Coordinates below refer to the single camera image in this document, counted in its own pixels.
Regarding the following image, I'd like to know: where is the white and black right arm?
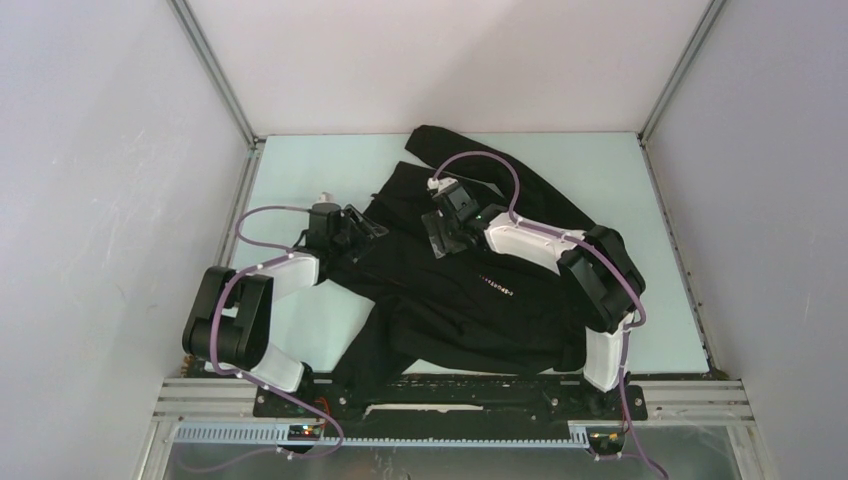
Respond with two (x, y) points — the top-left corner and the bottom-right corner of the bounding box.
(422, 178), (645, 418)

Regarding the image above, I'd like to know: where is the black jacket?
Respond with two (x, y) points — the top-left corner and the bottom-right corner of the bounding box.
(328, 125), (601, 394)

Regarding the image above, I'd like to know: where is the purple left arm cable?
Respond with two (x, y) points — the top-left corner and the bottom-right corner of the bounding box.
(175, 204), (346, 473)

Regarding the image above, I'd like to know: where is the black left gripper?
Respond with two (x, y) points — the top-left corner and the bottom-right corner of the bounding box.
(330, 205), (387, 263)

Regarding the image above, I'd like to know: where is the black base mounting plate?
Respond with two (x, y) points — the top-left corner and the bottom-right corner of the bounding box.
(252, 374), (648, 445)

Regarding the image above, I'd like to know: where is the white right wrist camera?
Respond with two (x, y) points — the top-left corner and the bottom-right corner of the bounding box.
(426, 177), (457, 196)

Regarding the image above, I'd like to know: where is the aluminium frame rail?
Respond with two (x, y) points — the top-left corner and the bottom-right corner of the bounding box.
(136, 374), (775, 479)

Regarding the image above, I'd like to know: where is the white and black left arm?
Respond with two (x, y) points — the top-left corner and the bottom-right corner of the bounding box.
(181, 200), (388, 417)

